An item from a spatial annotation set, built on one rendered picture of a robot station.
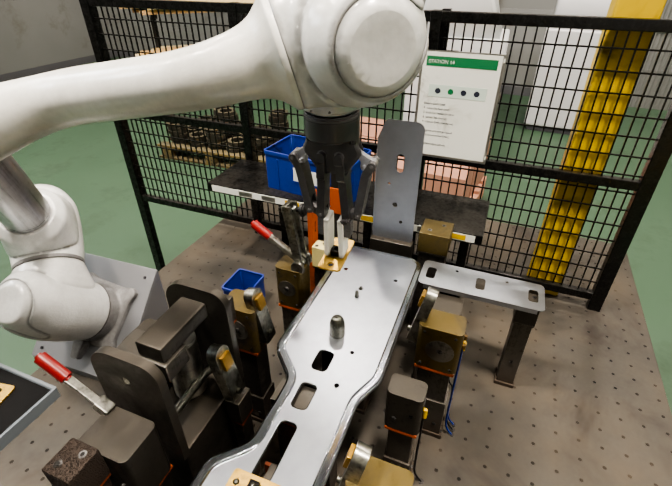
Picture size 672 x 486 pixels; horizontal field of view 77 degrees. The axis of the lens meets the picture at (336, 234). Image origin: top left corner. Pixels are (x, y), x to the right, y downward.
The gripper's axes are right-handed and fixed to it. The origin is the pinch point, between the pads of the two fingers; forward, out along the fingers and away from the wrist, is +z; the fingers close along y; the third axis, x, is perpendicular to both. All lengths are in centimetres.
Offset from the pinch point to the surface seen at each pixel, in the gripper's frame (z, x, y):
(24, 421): 11.9, -35.8, -31.1
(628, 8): -23, 76, 48
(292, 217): 11.4, 18.5, -16.6
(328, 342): 29.9, 2.8, -3.5
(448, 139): 12, 73, 11
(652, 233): 144, 257, 150
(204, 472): 28.0, -28.4, -12.6
